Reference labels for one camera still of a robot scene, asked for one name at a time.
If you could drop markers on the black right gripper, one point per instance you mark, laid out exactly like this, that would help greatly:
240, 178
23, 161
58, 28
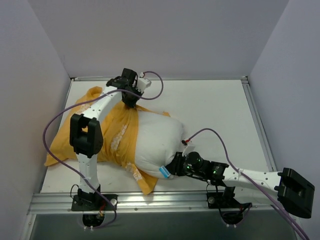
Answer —
175, 165

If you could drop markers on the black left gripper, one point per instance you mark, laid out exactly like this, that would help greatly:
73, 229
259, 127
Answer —
130, 99

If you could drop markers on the white pillow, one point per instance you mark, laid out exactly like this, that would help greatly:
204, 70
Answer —
158, 139

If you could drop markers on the orange pillowcase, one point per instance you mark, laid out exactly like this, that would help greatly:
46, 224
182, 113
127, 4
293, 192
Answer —
120, 132

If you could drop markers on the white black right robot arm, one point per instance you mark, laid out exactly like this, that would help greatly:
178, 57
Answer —
286, 189

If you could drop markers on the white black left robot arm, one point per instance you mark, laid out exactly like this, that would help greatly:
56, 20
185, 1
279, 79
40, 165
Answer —
86, 135

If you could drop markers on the blue white pillow label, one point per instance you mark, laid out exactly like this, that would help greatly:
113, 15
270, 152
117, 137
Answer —
164, 171

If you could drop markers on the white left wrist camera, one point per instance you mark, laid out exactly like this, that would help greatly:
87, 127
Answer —
142, 83

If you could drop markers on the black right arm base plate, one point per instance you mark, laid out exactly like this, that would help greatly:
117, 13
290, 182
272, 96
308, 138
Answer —
225, 200

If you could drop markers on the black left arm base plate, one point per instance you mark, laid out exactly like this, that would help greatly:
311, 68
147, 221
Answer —
82, 205

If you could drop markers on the aluminium front rail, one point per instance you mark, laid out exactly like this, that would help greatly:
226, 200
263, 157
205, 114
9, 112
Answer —
127, 203

